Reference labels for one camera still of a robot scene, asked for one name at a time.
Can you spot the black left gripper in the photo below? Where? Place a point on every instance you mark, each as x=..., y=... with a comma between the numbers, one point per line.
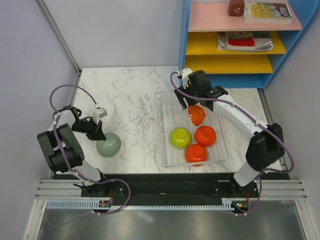
x=97, y=133

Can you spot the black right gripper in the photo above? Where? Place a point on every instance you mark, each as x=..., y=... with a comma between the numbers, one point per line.
x=180, y=96

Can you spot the pale green ceramic bowl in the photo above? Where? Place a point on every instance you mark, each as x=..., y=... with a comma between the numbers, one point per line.
x=110, y=146

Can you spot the orange bowl white inside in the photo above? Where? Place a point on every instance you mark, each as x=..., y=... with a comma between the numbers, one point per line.
x=196, y=114

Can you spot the white wire dish rack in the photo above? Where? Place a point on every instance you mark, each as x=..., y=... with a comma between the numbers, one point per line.
x=170, y=115

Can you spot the orange plastic bowl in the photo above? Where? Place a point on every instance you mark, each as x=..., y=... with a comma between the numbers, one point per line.
x=196, y=153
x=205, y=136

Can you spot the lime green plastic bowl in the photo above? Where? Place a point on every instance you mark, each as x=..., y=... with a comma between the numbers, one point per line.
x=180, y=138

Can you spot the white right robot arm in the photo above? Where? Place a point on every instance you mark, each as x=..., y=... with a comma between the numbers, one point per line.
x=266, y=142

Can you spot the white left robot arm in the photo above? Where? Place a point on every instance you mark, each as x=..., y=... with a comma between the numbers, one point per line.
x=62, y=150

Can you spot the blue shelf unit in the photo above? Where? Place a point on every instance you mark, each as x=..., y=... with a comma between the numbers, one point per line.
x=200, y=24

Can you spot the red spiral notebook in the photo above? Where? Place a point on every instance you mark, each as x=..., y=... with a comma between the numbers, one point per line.
x=244, y=41

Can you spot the red brown box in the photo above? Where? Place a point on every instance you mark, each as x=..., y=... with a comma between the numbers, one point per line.
x=236, y=8

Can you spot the yellow cover book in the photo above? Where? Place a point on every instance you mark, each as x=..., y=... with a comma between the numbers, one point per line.
x=267, y=13

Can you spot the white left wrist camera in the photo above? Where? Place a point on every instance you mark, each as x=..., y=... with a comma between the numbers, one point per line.
x=98, y=114

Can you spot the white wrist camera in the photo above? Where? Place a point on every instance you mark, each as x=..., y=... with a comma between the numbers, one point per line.
x=98, y=114
x=184, y=76

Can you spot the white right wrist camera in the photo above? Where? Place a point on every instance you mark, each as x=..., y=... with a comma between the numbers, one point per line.
x=184, y=76

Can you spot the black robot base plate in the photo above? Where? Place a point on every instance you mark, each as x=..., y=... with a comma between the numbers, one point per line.
x=171, y=188

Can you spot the white slotted cable duct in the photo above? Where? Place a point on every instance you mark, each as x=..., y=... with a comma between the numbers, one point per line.
x=102, y=205

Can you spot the aluminium corner rail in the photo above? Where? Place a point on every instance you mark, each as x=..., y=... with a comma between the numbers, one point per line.
x=58, y=35

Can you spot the aluminium front rail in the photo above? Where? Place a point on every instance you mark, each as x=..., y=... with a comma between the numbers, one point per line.
x=272, y=190

